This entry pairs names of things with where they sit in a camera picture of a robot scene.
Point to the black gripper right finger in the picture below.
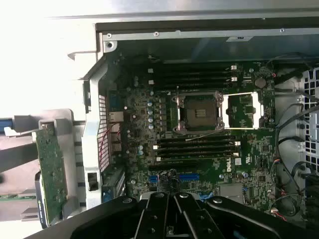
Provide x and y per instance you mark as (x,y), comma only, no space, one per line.
(189,216)

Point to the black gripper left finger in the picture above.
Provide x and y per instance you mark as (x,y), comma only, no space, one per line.
(152,214)

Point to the blue expansion slot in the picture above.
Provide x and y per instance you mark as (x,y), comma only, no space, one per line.
(189,178)

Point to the grey chipset heatsink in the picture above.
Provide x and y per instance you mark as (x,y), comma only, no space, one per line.
(230,193)

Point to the thin metal locking lever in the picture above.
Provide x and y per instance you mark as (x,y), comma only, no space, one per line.
(211,133)

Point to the open grey PC case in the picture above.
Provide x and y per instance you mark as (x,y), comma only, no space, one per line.
(92,149)

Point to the CPU socket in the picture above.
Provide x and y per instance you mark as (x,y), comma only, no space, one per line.
(199,112)

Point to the green motherboard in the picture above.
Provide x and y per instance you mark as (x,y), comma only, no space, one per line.
(139,99)

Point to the grey printed parts rack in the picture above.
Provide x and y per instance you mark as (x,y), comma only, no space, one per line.
(66,124)

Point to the metal socket cover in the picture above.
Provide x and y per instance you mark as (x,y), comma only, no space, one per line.
(256,109)

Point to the round coin cell battery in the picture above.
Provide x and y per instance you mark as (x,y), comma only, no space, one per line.
(260,82)

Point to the silver perforated drive cage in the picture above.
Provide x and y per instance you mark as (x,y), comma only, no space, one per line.
(311,99)

